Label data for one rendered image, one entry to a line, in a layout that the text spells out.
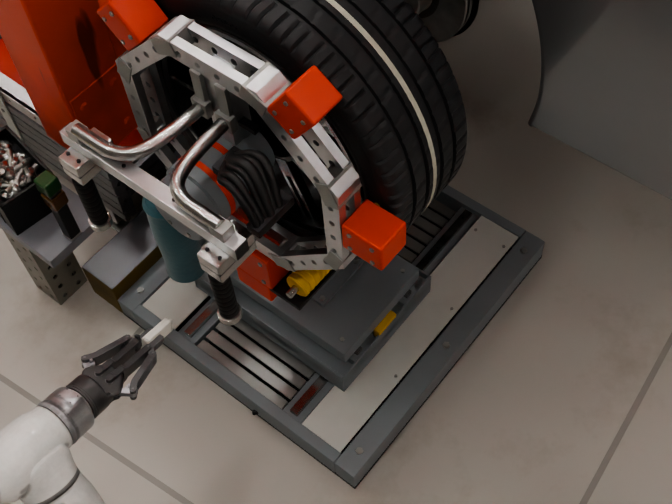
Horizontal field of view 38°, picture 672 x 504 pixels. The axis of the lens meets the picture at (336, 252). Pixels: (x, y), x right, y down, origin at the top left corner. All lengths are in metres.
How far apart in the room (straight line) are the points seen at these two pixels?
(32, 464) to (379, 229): 0.69
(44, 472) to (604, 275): 1.63
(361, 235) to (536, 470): 0.97
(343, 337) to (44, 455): 0.90
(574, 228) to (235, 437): 1.10
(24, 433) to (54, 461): 0.07
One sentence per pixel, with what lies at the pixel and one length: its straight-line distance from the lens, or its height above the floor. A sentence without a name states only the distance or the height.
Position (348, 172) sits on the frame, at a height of 0.98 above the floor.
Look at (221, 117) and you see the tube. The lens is 1.71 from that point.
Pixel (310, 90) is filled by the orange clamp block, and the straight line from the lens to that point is 1.54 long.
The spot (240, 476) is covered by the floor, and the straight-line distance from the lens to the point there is 2.46.
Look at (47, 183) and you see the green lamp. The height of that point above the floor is 0.66.
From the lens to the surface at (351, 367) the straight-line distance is 2.36.
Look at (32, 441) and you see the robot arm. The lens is 1.67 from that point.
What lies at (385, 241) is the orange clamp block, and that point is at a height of 0.88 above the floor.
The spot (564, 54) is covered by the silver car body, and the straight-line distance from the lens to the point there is 1.85.
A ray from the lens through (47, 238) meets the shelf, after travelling 2.35.
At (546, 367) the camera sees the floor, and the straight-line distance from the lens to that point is 2.58.
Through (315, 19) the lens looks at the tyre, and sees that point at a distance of 1.64.
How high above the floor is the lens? 2.29
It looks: 57 degrees down
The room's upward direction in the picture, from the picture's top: 6 degrees counter-clockwise
